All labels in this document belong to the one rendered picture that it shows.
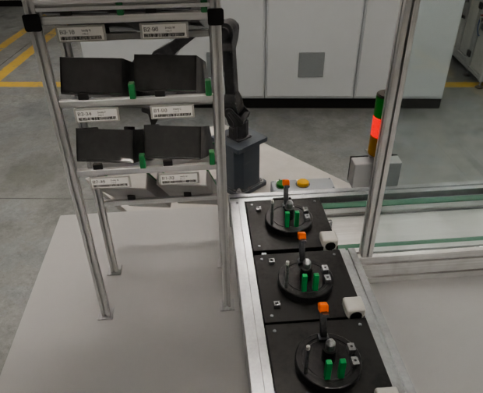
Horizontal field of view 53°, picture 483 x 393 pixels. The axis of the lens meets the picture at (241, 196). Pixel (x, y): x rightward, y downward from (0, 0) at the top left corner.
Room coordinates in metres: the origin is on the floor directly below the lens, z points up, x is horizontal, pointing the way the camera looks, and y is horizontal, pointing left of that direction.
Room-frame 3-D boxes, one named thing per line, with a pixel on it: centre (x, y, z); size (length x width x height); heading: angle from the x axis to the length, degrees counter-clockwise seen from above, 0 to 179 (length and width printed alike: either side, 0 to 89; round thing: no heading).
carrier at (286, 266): (0.89, -0.16, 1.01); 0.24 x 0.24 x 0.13; 4
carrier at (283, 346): (0.64, -0.18, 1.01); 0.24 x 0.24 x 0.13; 4
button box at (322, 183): (1.36, -0.21, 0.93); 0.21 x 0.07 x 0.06; 94
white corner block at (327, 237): (1.05, -0.24, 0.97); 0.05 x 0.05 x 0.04; 4
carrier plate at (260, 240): (1.14, -0.14, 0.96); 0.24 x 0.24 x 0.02; 4
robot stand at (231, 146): (1.52, 0.01, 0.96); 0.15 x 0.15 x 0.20; 43
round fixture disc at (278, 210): (1.14, -0.14, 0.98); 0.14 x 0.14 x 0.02
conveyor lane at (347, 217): (1.14, -0.44, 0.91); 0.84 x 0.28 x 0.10; 94
